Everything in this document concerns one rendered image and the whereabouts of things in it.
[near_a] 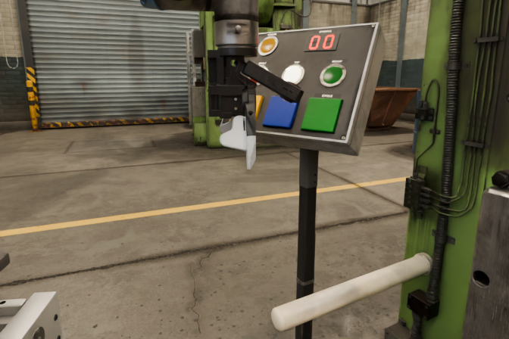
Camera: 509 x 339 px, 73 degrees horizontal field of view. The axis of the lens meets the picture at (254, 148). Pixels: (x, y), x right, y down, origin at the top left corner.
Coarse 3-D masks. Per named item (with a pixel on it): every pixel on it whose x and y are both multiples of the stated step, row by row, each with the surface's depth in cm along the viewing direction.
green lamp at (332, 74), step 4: (328, 68) 75; (332, 68) 75; (336, 68) 74; (340, 68) 74; (324, 72) 75; (328, 72) 75; (332, 72) 74; (336, 72) 74; (340, 72) 73; (324, 76) 75; (328, 76) 74; (332, 76) 74; (336, 76) 73; (340, 76) 73; (324, 80) 75; (328, 80) 74; (332, 80) 74; (336, 80) 73
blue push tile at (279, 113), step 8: (272, 96) 80; (272, 104) 79; (280, 104) 78; (288, 104) 77; (296, 104) 76; (272, 112) 79; (280, 112) 77; (288, 112) 76; (264, 120) 79; (272, 120) 78; (280, 120) 77; (288, 120) 75; (288, 128) 75
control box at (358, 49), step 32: (288, 32) 86; (320, 32) 80; (352, 32) 76; (288, 64) 82; (320, 64) 77; (352, 64) 73; (320, 96) 74; (352, 96) 70; (256, 128) 80; (352, 128) 68
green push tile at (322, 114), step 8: (312, 104) 74; (320, 104) 72; (328, 104) 71; (336, 104) 70; (312, 112) 73; (320, 112) 72; (328, 112) 71; (336, 112) 70; (304, 120) 73; (312, 120) 72; (320, 120) 71; (328, 120) 70; (336, 120) 70; (304, 128) 72; (312, 128) 72; (320, 128) 70; (328, 128) 70
